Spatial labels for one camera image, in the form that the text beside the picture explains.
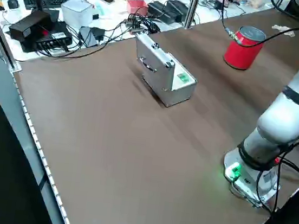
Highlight aluminium profile post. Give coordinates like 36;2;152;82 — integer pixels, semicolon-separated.
183;0;203;30

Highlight black monitor stand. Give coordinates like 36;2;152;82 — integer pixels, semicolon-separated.
6;0;62;46

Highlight small red box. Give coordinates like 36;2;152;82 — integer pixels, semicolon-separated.
126;0;150;16

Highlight white translucent cube box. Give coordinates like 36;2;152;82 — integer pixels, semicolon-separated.
58;0;96;32

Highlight usb hub with plugs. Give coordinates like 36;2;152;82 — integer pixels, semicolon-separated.
122;12;162;39

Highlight aluminium table edge rail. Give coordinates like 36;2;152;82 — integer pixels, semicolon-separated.
0;3;101;224

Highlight silver aluminium case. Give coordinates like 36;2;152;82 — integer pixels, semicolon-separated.
127;32;203;111

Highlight white disposable gloves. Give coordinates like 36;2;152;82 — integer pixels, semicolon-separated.
270;23;297;37

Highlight black computer mouse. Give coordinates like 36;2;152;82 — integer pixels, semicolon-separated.
6;0;20;10

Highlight black arm cable with connector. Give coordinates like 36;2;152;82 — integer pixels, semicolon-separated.
198;0;299;218

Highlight black keyboard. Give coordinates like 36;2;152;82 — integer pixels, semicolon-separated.
22;0;88;17

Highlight black power adapter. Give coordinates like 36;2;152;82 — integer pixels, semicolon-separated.
76;25;106;50

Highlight thin black cable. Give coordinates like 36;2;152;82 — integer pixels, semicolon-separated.
35;8;139;68

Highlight black network switch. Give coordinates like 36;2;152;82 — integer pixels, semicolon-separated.
19;16;76;59

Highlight red push-button trash can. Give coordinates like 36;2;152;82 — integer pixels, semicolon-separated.
222;23;268;73

